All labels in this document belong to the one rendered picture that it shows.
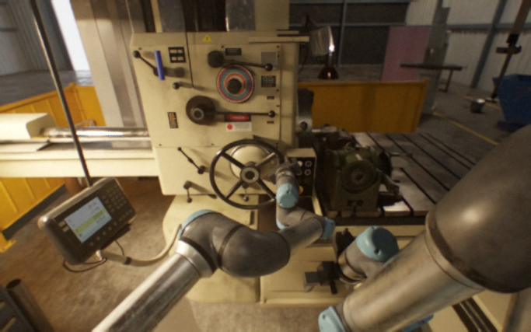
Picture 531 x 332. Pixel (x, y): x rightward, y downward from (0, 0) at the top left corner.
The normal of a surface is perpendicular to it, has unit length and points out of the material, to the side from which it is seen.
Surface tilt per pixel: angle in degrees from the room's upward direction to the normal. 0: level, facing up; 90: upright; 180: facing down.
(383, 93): 90
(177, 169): 90
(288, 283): 90
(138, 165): 90
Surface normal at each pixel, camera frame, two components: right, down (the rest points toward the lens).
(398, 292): -0.87, 0.26
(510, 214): -0.78, -0.13
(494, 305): -0.01, -0.89
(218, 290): 0.00, 0.46
